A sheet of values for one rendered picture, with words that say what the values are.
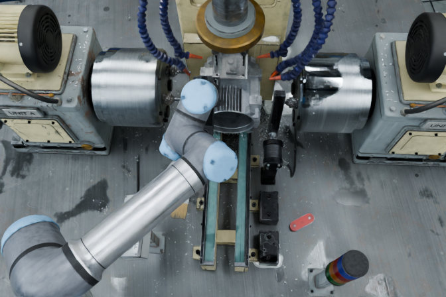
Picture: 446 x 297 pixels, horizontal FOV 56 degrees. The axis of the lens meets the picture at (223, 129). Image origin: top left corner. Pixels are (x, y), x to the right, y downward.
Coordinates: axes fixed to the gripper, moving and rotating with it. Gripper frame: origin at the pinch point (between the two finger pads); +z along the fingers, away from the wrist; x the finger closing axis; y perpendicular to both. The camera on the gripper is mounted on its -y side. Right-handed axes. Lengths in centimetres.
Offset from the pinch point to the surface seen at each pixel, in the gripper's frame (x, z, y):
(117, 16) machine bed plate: 44, 53, 34
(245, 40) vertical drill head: -10.0, -19.0, 16.4
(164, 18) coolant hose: 10.9, -16.1, 21.7
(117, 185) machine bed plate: 32.6, 16.1, -29.9
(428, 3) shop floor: -130, 163, 66
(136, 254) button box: 16.4, -21.4, -39.2
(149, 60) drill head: 17.9, -1.8, 11.9
